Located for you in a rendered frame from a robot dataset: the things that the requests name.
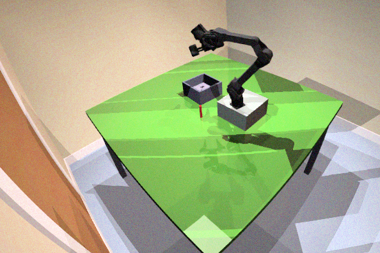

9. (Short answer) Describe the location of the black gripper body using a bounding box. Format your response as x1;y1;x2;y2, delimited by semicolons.
189;40;225;57

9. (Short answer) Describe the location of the white plate with hole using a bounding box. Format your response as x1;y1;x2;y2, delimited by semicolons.
194;82;210;91

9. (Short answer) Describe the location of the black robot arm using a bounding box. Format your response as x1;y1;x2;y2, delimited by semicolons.
191;24;273;109

